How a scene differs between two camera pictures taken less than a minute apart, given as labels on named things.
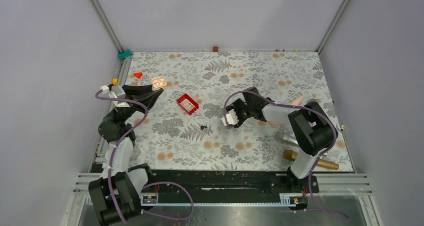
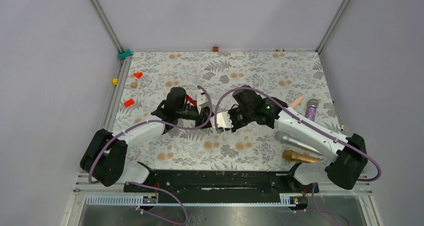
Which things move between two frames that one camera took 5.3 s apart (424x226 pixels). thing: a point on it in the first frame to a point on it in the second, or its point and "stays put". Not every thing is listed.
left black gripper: (148, 99) to (202, 118)
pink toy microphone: (297, 100) stays put
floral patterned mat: (182, 130) stays put
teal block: (122, 56) stays put
